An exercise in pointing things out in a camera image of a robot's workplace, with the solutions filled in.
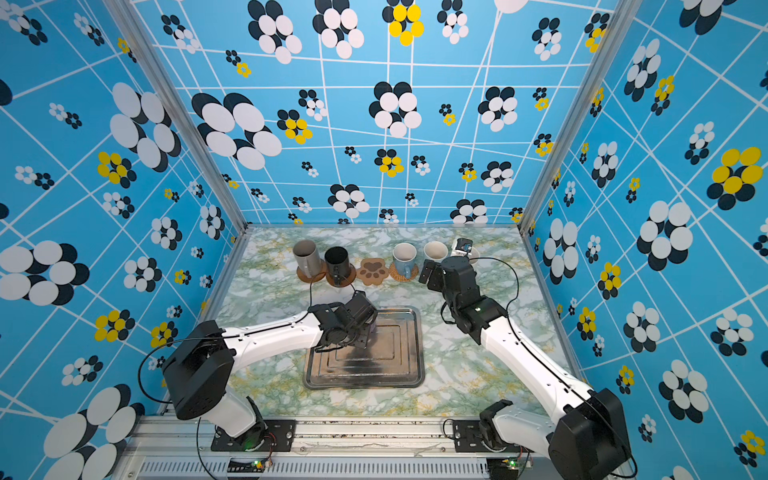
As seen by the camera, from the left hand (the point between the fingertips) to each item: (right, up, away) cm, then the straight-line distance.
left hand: (366, 334), depth 87 cm
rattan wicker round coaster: (+9, +16, +18) cm, 26 cm away
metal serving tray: (+8, -7, 0) cm, 10 cm away
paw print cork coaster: (+1, +17, +19) cm, 26 cm away
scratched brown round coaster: (-9, +13, +15) cm, 22 cm away
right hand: (+21, +21, -6) cm, 30 cm away
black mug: (-10, +20, +11) cm, 25 cm away
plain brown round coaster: (-20, +15, +15) cm, 29 cm away
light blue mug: (+12, +23, +16) cm, 30 cm away
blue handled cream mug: (+22, +25, +13) cm, 36 cm away
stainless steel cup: (-20, +23, +10) cm, 32 cm away
